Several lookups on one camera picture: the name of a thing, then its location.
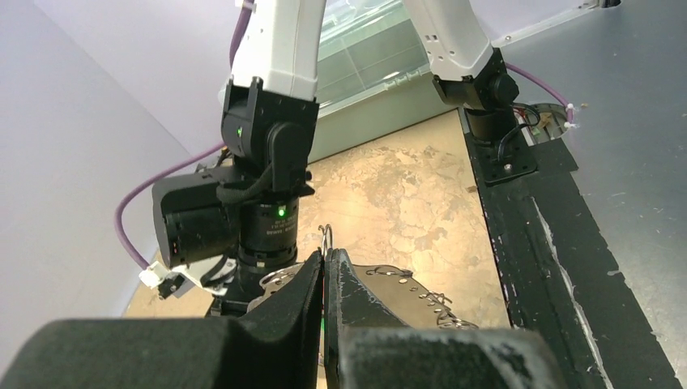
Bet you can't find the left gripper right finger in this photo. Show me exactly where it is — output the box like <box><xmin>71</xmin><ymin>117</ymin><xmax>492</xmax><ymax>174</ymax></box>
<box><xmin>324</xmin><ymin>249</ymin><xmax>565</xmax><ymax>388</ymax></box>

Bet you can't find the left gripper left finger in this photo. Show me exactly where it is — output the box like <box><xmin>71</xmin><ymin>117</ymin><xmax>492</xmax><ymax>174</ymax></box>
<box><xmin>1</xmin><ymin>252</ymin><xmax>323</xmax><ymax>388</ymax></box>

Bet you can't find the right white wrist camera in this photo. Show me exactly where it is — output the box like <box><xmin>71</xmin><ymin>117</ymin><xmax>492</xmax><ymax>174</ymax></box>
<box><xmin>139</xmin><ymin>256</ymin><xmax>237</xmax><ymax>297</ymax></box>

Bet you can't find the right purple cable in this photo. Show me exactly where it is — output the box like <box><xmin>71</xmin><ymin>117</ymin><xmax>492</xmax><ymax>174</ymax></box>
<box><xmin>113</xmin><ymin>0</ymin><xmax>578</xmax><ymax>271</ymax></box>

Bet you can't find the metal key organizer ring plate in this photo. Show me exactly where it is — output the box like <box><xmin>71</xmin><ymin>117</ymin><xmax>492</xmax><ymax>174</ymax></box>
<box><xmin>246</xmin><ymin>224</ymin><xmax>480</xmax><ymax>331</ymax></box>

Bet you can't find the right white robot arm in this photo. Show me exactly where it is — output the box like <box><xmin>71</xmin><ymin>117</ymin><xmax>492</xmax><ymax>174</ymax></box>
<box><xmin>139</xmin><ymin>1</ymin><xmax>521</xmax><ymax>315</ymax></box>

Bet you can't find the clear plastic storage bin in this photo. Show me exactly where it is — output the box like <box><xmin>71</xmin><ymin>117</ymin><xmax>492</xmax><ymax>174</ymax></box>
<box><xmin>309</xmin><ymin>1</ymin><xmax>451</xmax><ymax>162</ymax></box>

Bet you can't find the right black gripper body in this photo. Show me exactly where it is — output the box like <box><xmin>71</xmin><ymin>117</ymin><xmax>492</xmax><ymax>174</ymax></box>
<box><xmin>206</xmin><ymin>263</ymin><xmax>301</xmax><ymax>317</ymax></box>

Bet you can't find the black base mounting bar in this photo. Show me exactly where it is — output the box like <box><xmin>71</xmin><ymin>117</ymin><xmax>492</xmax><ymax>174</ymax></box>
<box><xmin>465</xmin><ymin>135</ymin><xmax>680</xmax><ymax>388</ymax></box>

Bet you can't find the aluminium frame rail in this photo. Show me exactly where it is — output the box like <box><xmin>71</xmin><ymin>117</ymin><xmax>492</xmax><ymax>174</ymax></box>
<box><xmin>492</xmin><ymin>0</ymin><xmax>621</xmax><ymax>47</ymax></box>

